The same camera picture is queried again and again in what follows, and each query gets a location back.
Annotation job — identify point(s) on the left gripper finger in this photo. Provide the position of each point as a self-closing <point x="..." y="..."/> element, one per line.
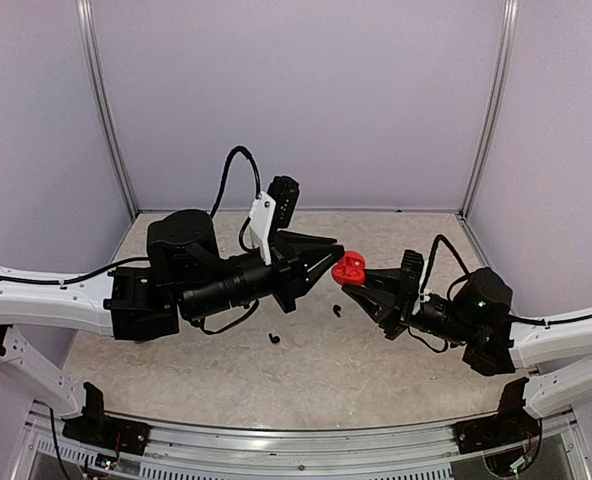
<point x="317" y="261"/>
<point x="298" y="241"/>

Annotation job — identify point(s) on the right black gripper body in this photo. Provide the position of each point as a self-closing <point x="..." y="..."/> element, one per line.
<point x="401" y="315"/>

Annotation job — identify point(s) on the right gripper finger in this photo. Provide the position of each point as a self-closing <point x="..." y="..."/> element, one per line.
<point x="377" y="304"/>
<point x="382" y="279"/>

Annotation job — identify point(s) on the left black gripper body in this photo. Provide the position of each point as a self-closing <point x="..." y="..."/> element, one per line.
<point x="288" y="267"/>

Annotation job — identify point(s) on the red earbud charging case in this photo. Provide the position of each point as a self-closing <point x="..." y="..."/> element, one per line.
<point x="350" y="270"/>

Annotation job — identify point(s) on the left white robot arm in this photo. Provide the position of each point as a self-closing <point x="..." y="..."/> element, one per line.
<point x="182" y="278"/>

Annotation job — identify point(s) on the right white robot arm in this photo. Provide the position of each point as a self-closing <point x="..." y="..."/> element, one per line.
<point x="478" y="318"/>

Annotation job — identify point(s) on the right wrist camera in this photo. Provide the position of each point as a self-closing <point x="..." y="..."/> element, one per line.
<point x="411" y="270"/>

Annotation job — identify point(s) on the front aluminium rail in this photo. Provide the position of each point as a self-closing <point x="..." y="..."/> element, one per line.
<point x="184" y="451"/>

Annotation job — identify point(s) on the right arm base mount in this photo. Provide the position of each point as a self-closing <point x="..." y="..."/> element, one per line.
<point x="510" y="423"/>

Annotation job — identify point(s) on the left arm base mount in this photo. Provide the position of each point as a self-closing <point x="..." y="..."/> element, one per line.
<point x="93" y="426"/>

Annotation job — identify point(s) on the right aluminium frame post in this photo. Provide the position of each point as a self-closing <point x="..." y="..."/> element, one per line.
<point x="500" y="71"/>

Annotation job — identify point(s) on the aluminium frame post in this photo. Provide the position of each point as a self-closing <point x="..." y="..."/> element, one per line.
<point x="500" y="71"/>
<point x="91" y="49"/>

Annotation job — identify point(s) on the left aluminium frame post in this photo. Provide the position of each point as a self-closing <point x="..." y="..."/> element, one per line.
<point x="91" y="49"/>

